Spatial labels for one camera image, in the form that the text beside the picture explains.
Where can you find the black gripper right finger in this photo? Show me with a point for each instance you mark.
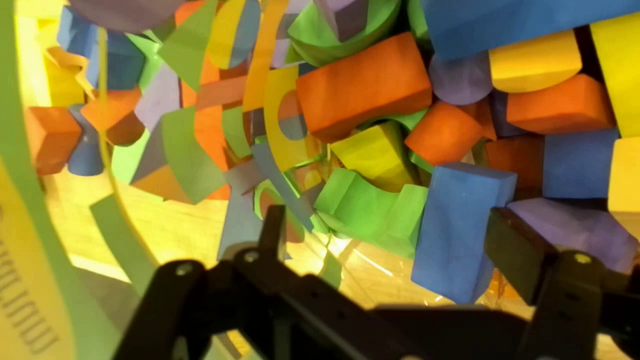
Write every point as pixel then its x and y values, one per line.
pixel 567 287

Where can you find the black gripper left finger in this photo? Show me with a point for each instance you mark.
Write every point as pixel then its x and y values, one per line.
pixel 192 307

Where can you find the blue rectangular foam block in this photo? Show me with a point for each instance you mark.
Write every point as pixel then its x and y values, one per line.
pixel 460 233

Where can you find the purple flat foam block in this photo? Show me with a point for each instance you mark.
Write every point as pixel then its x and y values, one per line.
pixel 580 230

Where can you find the blue square foam block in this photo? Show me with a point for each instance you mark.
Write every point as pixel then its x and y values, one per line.
pixel 578 165

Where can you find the orange wedge foam block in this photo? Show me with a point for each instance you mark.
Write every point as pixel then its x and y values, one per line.
pixel 557 104

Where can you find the green arch foam block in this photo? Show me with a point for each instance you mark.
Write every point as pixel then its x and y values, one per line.
pixel 362 211

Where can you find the orange rounded foam block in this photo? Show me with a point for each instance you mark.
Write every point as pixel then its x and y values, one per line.
pixel 443 135

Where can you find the tall yellow foam block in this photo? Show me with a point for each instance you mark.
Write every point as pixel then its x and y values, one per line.
pixel 621 72

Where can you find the yellow rounded foam block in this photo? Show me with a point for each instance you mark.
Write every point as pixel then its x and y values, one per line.
pixel 533 60

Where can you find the yellow-green foam block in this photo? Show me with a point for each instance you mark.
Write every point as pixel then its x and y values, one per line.
pixel 373 155

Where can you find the large blue foam block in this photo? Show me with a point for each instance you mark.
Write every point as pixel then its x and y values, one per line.
pixel 521 22

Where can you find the long orange foam block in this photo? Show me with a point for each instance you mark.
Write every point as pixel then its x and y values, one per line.
pixel 362 82

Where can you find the purple foam cylinder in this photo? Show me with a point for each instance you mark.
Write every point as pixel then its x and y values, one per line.
pixel 460 80

